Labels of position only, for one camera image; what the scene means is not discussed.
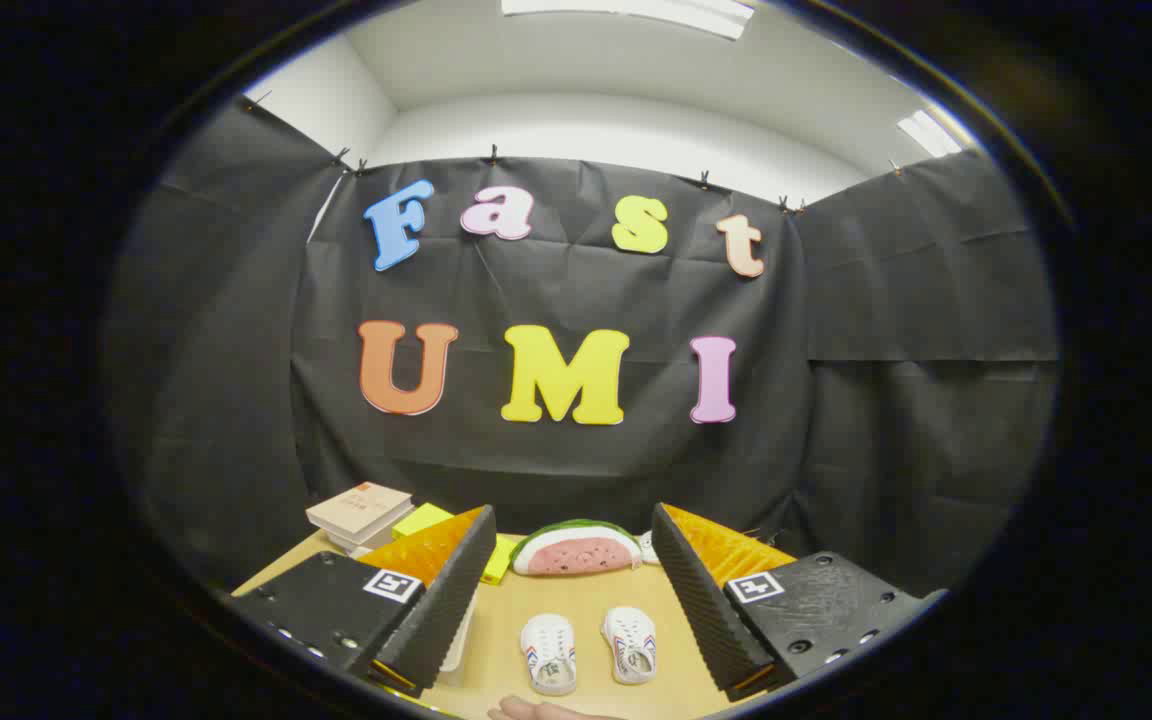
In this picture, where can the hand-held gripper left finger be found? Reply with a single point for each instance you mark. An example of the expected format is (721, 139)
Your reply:
(446, 610)

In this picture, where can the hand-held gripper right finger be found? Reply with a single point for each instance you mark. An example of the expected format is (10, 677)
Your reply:
(701, 610)

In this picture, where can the cream fabric storage box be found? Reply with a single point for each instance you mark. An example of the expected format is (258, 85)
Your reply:
(459, 640)

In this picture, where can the white canvas shoe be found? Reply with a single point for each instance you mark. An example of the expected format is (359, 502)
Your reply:
(549, 655)
(631, 645)

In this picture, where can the small white plush toy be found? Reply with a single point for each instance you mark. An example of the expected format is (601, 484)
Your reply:
(649, 548)

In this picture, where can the yellow book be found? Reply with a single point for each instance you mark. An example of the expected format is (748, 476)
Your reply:
(421, 520)

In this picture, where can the grey book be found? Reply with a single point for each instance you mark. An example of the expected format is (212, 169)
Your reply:
(376, 540)

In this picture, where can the beige book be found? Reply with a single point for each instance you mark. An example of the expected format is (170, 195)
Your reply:
(356, 510)

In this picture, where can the watermelon slice plush toy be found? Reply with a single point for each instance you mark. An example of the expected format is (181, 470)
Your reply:
(576, 555)

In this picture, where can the small ceiling light panel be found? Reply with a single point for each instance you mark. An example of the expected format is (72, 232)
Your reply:
(929, 133)

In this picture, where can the long ceiling light panel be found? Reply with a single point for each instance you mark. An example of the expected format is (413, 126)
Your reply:
(636, 15)

